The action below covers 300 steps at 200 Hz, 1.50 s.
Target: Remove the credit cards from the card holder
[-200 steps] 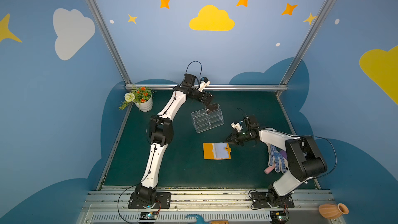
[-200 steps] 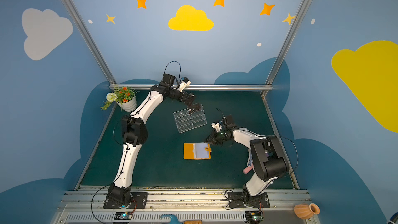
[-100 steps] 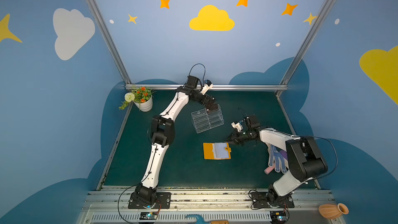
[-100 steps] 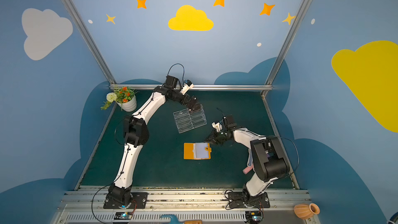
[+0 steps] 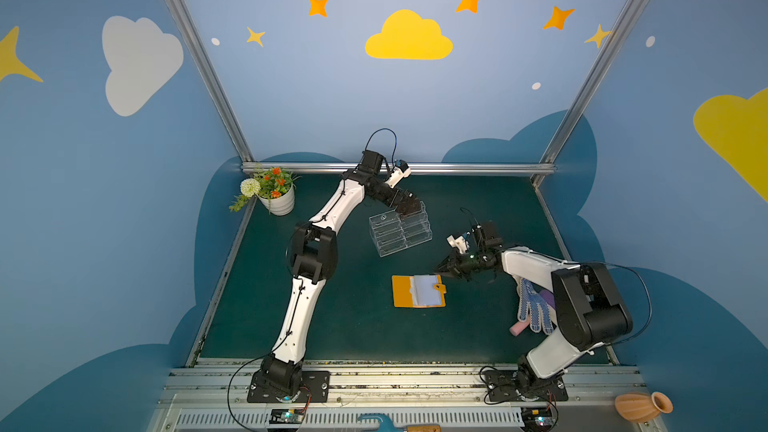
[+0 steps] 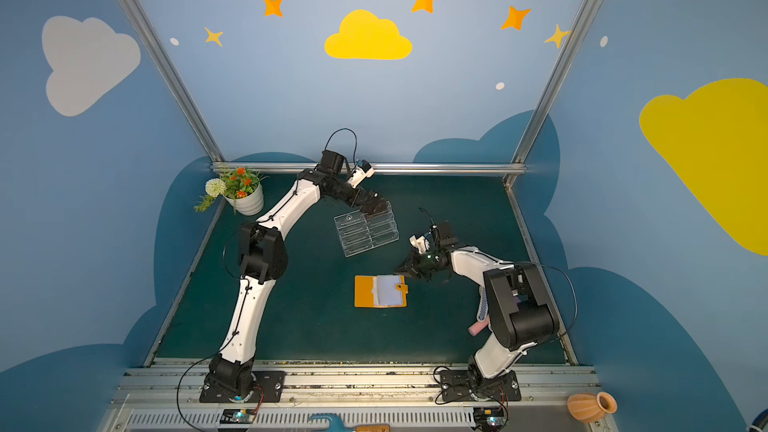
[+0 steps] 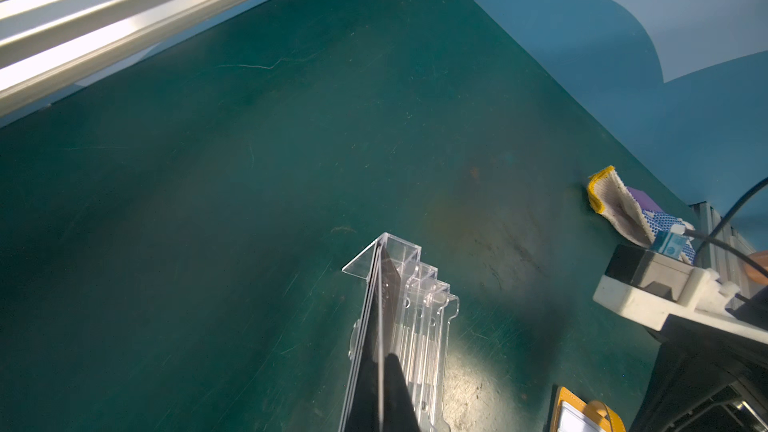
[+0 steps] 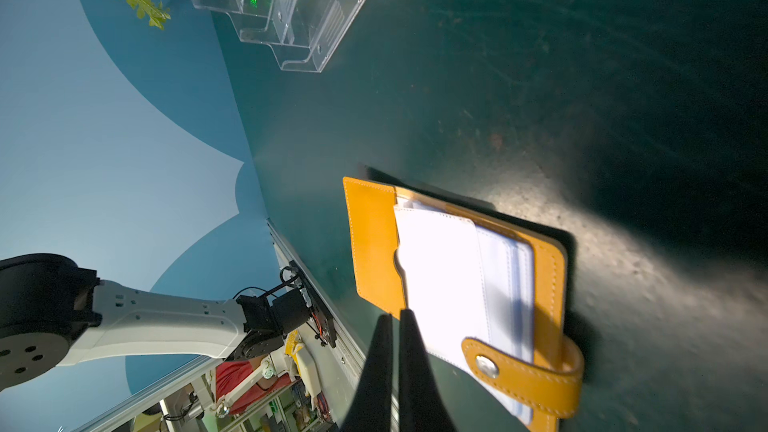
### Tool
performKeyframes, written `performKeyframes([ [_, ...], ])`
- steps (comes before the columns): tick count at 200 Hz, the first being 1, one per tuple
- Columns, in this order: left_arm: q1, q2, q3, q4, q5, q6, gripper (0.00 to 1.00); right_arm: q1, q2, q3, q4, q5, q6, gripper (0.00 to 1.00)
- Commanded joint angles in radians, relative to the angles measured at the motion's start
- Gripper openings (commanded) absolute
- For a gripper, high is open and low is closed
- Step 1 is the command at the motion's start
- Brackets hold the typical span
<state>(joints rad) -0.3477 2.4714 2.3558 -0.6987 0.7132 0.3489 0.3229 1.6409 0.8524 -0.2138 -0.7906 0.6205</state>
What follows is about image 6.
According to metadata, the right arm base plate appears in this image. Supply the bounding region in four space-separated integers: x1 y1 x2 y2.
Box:
433 366 521 404

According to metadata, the yellow leather card holder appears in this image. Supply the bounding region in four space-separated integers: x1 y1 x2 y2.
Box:
354 275 408 309

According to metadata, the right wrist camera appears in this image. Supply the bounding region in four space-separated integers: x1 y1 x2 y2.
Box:
409 235 430 255

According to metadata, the teal handled tool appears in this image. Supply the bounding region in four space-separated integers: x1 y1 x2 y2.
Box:
310 414 391 432

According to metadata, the clear plastic organizer tray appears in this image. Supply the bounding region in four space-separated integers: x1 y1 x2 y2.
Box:
334 201 399 257

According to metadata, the right controller board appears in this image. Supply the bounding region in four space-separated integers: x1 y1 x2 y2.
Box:
472 407 508 432

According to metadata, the aluminium frame rear bar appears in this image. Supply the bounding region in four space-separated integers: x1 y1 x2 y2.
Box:
211 162 526 176

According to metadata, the left controller board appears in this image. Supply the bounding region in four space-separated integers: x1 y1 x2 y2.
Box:
219 409 257 426

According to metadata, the aluminium frame right post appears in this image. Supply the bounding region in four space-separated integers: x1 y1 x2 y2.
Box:
511 0 603 169

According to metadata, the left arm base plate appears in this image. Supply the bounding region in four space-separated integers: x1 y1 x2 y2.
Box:
199 370 285 404

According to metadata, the terracotta clay vase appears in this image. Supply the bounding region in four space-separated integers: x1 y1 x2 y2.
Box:
567 392 618 423

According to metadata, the aluminium front rail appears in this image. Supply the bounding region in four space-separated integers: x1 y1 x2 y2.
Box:
98 359 617 431

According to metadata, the controller board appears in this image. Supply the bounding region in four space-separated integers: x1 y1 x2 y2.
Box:
219 409 257 426
472 407 508 432

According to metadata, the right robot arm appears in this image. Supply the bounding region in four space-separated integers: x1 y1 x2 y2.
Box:
398 222 560 385

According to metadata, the potted flower plant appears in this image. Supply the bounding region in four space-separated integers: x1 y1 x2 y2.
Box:
194 167 264 216

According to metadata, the aluminium frame left post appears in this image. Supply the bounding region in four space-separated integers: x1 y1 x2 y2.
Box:
117 0 225 162

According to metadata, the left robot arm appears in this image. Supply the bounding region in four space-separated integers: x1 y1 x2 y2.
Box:
200 150 387 403

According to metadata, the aluminium frame post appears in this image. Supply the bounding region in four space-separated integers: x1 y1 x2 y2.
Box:
117 0 225 162
511 0 603 169

